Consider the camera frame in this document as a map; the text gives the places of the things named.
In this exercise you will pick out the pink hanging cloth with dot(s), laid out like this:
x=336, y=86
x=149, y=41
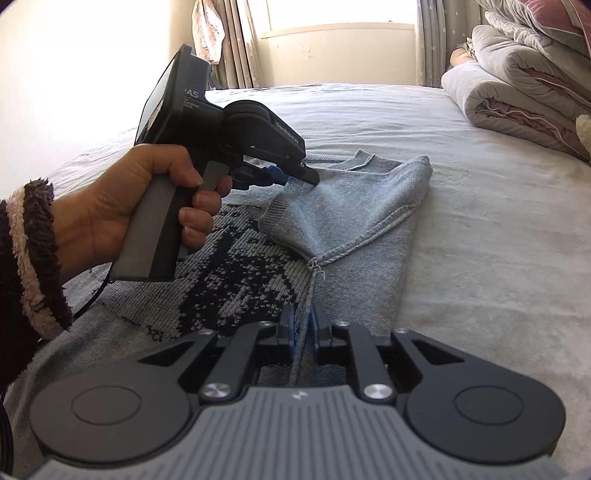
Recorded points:
x=210, y=32

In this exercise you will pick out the folded grey pink quilt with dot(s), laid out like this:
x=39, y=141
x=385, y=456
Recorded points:
x=508, y=110

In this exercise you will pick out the grey curtain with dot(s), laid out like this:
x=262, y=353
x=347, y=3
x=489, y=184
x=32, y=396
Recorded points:
x=240, y=41
x=438, y=41

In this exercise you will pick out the person's left hand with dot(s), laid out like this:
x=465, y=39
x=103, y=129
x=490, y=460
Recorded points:
x=111, y=198

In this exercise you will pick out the white plush toy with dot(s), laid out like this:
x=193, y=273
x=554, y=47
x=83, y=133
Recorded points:
x=584, y=138

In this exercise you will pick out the mauve pillow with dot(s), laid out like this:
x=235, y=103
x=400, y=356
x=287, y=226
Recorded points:
x=545, y=14

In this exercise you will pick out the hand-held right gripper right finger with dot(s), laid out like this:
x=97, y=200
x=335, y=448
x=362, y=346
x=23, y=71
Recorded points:
x=316, y=332

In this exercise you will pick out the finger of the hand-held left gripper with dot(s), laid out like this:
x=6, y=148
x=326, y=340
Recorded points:
x=304, y=173
x=272, y=176

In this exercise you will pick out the bed with grey sheet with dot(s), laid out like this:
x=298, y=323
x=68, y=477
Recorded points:
x=485, y=230

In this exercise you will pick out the grey knit sweater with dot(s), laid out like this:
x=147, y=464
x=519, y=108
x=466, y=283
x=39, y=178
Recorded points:
x=360, y=207

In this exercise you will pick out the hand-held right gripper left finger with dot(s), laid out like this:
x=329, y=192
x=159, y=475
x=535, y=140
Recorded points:
x=290, y=330

